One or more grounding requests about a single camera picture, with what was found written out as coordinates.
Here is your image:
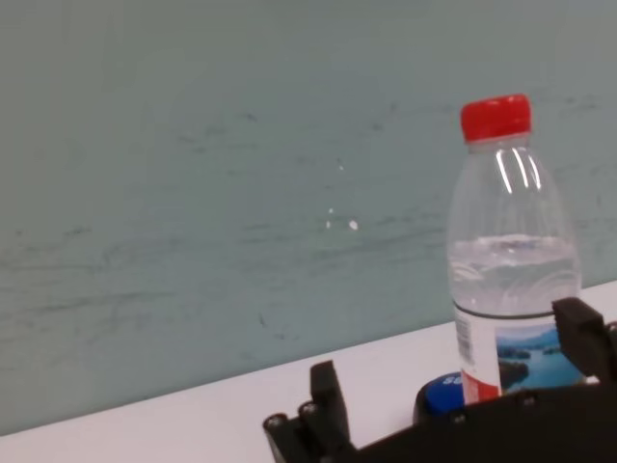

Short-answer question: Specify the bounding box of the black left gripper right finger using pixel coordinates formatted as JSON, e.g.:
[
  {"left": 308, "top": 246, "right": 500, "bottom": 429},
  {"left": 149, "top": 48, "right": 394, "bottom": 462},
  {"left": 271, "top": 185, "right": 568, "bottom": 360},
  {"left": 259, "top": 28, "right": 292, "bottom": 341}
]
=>
[{"left": 550, "top": 297, "right": 617, "bottom": 385}]

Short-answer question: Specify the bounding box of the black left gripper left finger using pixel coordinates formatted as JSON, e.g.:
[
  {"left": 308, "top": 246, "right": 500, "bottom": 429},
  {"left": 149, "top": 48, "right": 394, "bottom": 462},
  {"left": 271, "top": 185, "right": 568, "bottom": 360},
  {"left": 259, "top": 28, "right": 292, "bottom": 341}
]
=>
[{"left": 262, "top": 359, "right": 359, "bottom": 463}]

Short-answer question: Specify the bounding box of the blue push button black base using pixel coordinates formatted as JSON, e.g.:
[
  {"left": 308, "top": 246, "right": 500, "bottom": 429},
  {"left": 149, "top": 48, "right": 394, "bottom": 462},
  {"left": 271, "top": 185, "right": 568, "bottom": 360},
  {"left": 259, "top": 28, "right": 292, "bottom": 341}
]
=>
[{"left": 413, "top": 369, "right": 468, "bottom": 427}]

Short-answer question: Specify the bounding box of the clear water bottle red cap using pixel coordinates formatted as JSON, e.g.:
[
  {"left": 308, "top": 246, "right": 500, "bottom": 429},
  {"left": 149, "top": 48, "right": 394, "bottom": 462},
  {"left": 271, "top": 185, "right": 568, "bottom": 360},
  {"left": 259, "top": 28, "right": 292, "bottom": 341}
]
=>
[{"left": 445, "top": 94, "right": 583, "bottom": 407}]

